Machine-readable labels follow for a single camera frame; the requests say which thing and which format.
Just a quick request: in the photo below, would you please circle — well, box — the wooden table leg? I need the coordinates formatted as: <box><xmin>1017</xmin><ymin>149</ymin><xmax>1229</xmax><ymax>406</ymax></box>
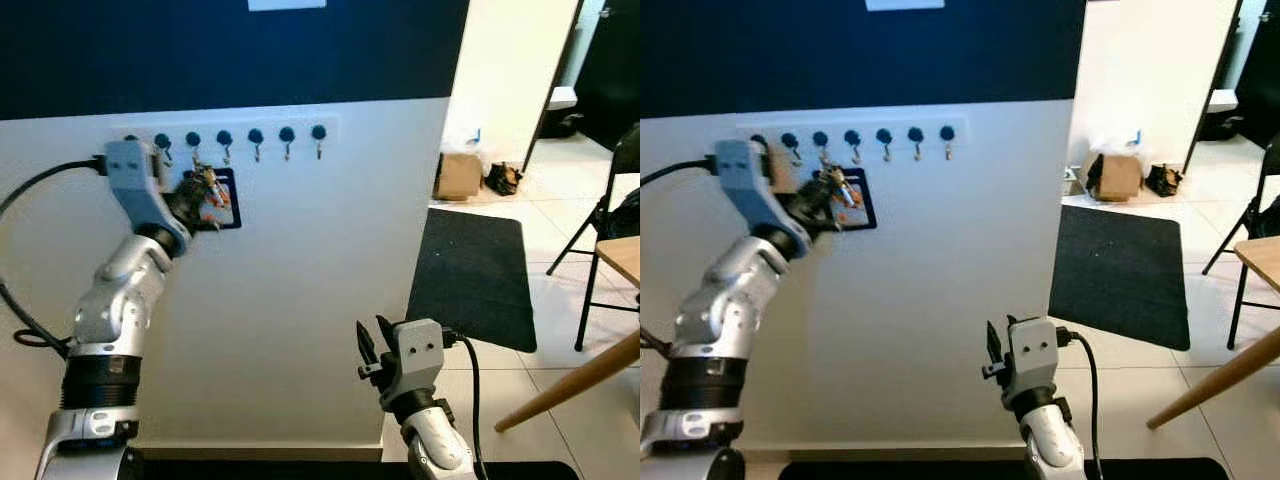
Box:
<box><xmin>1147</xmin><ymin>325</ymin><xmax>1280</xmax><ymax>431</ymax></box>
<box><xmin>495</xmin><ymin>330</ymin><xmax>641</xmax><ymax>433</ymax></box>

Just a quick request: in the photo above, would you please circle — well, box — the large black floor mat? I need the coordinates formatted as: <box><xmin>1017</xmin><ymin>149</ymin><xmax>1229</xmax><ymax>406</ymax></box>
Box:
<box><xmin>405</xmin><ymin>208</ymin><xmax>538</xmax><ymax>354</ymax></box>
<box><xmin>1048</xmin><ymin>205</ymin><xmax>1191</xmax><ymax>351</ymax></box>

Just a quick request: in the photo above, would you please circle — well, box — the small black bag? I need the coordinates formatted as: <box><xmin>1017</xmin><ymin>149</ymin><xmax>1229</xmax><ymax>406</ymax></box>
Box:
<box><xmin>484</xmin><ymin>162</ymin><xmax>524</xmax><ymax>197</ymax></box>
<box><xmin>1145</xmin><ymin>164</ymin><xmax>1184</xmax><ymax>198</ymax></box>

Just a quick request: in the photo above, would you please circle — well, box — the brown cardboard box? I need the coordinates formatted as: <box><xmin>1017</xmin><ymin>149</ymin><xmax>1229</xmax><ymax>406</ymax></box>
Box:
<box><xmin>1085</xmin><ymin>152</ymin><xmax>1144</xmax><ymax>203</ymax></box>
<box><xmin>435</xmin><ymin>152</ymin><xmax>483</xmax><ymax>201</ymax></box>

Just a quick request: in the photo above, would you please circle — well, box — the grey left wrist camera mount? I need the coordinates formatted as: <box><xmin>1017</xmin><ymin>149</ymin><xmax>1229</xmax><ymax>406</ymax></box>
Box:
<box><xmin>714</xmin><ymin>140</ymin><xmax>813</xmax><ymax>259</ymax></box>
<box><xmin>105</xmin><ymin>140</ymin><xmax>193</xmax><ymax>256</ymax></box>

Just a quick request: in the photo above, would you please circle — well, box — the white partition board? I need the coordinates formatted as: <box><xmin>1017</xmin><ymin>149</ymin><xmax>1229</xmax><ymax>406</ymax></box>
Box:
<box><xmin>0</xmin><ymin>0</ymin><xmax>471</xmax><ymax>451</ymax></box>
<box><xmin>640</xmin><ymin>0</ymin><xmax>1088</xmax><ymax>451</ymax></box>

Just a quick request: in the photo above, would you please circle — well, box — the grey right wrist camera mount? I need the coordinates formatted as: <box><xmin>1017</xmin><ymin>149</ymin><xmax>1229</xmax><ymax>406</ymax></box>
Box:
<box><xmin>380</xmin><ymin>318</ymin><xmax>446</xmax><ymax>406</ymax></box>
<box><xmin>1003</xmin><ymin>316</ymin><xmax>1069</xmax><ymax>401</ymax></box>

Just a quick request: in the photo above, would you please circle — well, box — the white hook rail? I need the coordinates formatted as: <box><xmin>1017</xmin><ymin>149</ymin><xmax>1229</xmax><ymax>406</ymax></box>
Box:
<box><xmin>735</xmin><ymin>117</ymin><xmax>969</xmax><ymax>156</ymax></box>
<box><xmin>110</xmin><ymin>115</ymin><xmax>339</xmax><ymax>153</ymax></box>

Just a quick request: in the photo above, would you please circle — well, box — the black folding chair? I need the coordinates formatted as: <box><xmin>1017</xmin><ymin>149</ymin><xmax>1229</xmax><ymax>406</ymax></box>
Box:
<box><xmin>545</xmin><ymin>125</ymin><xmax>641</xmax><ymax>351</ymax></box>
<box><xmin>1200</xmin><ymin>135</ymin><xmax>1280</xmax><ymax>351</ymax></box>

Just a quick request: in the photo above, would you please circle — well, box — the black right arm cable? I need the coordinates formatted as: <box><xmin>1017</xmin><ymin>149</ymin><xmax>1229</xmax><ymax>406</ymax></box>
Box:
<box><xmin>1062</xmin><ymin>330</ymin><xmax>1101</xmax><ymax>480</ymax></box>
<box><xmin>440</xmin><ymin>330</ymin><xmax>486</xmax><ymax>480</ymax></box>

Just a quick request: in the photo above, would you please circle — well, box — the clear plastic bag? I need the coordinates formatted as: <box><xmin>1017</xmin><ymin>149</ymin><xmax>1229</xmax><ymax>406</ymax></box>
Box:
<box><xmin>440</xmin><ymin>125</ymin><xmax>491</xmax><ymax>159</ymax></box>
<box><xmin>1090</xmin><ymin>128</ymin><xmax>1151</xmax><ymax>161</ymax></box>

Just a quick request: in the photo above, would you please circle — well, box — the blue wallet keychain with keys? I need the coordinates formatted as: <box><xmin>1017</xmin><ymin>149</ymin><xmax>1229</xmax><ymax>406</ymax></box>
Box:
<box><xmin>822</xmin><ymin>165</ymin><xmax>879</xmax><ymax>233</ymax></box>
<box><xmin>192</xmin><ymin>160</ymin><xmax>242</xmax><ymax>232</ymax></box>

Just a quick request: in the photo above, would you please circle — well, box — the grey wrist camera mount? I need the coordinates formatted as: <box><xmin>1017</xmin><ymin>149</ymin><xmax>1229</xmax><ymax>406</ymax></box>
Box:
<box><xmin>380</xmin><ymin>318</ymin><xmax>446</xmax><ymax>406</ymax></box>
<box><xmin>105</xmin><ymin>140</ymin><xmax>193</xmax><ymax>256</ymax></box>
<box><xmin>1003</xmin><ymin>316</ymin><xmax>1069</xmax><ymax>401</ymax></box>
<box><xmin>714</xmin><ymin>140</ymin><xmax>813</xmax><ymax>259</ymax></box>

